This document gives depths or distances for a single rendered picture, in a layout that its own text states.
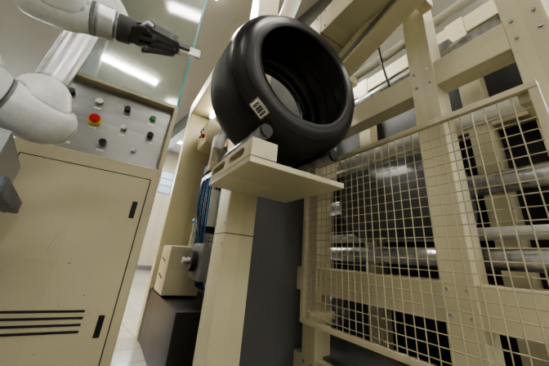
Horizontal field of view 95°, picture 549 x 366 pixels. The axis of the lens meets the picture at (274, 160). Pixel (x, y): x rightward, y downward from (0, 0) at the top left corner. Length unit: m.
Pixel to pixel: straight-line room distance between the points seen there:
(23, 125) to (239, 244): 0.80
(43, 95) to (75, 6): 0.35
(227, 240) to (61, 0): 0.86
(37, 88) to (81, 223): 0.53
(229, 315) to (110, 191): 0.72
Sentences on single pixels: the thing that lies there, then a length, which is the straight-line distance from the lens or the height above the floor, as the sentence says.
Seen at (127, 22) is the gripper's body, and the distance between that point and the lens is 0.90.
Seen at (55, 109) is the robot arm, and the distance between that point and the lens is 1.12.
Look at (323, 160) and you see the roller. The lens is 0.93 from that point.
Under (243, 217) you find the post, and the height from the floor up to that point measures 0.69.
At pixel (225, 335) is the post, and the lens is 1.09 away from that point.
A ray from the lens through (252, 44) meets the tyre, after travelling 0.91.
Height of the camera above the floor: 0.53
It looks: 22 degrees up
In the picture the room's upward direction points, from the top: 5 degrees clockwise
